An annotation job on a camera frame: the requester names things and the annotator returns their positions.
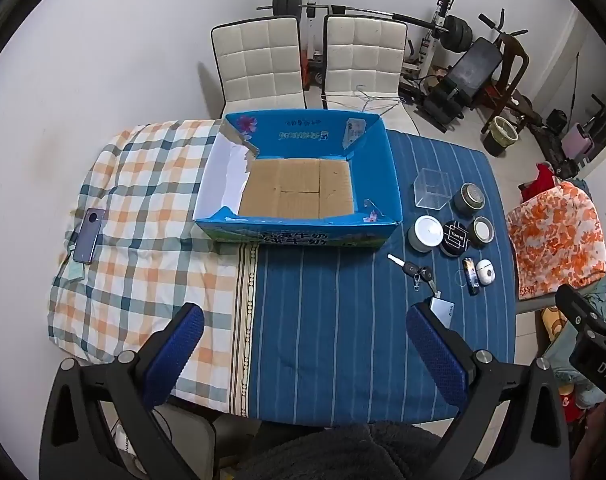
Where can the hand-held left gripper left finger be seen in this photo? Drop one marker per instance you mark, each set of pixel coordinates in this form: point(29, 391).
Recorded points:
point(178, 355)

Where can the grey power adapter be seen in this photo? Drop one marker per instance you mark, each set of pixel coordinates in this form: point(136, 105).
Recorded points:
point(442, 310)

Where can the black car key bunch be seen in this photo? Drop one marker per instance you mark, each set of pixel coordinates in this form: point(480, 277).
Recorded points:
point(410, 271)

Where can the clear plastic box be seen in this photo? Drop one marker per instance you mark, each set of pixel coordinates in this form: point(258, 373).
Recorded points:
point(431, 189)

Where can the white lid round tin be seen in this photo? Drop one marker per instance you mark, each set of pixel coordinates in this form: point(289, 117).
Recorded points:
point(425, 234)

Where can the grey chair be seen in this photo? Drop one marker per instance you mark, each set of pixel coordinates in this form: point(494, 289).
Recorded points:
point(193, 440)

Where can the dark green round tin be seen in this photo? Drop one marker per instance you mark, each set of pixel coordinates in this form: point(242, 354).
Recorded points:
point(468, 200)
point(482, 232)

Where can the orange floral cushion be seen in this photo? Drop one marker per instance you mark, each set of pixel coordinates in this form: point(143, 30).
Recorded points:
point(558, 240)

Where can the pink box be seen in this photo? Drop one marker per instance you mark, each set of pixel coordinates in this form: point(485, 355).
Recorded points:
point(579, 144)

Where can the black bag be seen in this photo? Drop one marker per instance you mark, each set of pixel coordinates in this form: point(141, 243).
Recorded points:
point(558, 121)

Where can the purple smartphone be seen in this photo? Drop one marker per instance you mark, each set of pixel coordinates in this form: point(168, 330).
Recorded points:
point(89, 236)

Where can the brown exercise frame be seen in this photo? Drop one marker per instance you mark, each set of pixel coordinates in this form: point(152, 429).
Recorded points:
point(513, 50)

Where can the blue cardboard box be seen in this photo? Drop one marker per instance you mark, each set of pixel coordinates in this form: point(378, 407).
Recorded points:
point(375, 170)

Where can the white earbud case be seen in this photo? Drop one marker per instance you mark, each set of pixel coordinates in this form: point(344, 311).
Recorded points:
point(485, 271)

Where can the pale teal cloth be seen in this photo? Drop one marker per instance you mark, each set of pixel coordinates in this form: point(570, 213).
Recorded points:
point(563, 355)

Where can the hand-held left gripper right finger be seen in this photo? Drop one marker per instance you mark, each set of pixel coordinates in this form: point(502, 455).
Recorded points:
point(438, 355)

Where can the dark fleece clothing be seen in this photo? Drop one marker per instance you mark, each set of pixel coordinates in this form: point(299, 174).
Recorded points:
point(348, 452)

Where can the plaid blanket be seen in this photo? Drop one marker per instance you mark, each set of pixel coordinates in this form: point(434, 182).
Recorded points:
point(148, 270)

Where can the red cloth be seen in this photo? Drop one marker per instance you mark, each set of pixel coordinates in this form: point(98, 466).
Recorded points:
point(542, 182)

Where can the white quilted chair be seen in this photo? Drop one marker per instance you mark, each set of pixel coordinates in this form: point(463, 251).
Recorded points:
point(258, 60)
point(363, 55)

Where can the black barbell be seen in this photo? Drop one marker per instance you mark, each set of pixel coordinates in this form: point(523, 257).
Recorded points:
point(458, 32)

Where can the black flat round tin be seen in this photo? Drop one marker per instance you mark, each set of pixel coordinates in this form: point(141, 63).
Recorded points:
point(455, 241)

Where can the green bucket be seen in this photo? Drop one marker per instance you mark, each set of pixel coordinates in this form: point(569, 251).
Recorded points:
point(502, 135)

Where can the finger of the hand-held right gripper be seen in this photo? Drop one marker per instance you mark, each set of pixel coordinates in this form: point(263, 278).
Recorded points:
point(578, 312)

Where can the black printed lighter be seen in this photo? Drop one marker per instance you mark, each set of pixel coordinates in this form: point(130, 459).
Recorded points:
point(470, 276)

